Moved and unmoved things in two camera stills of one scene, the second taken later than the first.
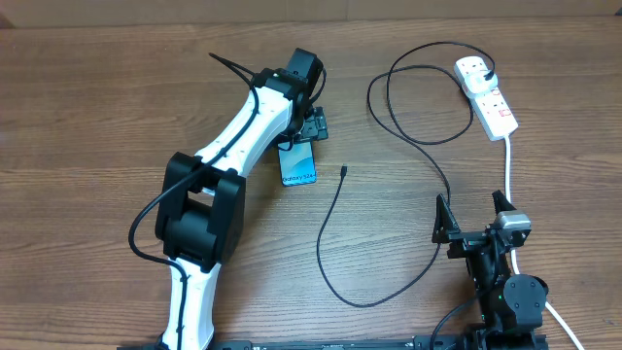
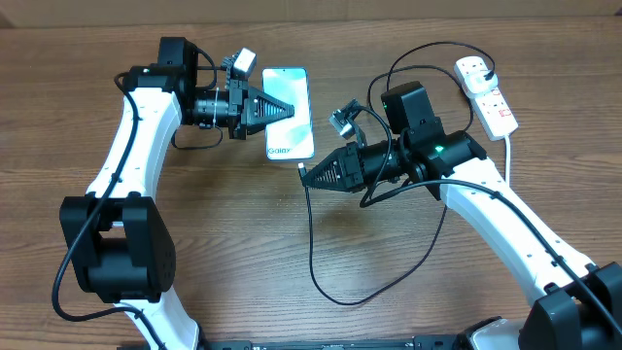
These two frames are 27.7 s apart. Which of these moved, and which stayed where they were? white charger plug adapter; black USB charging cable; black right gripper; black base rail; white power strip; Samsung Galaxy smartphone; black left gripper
Moved: black right gripper; black USB charging cable; Samsung Galaxy smartphone; black left gripper
Stayed: white charger plug adapter; white power strip; black base rail
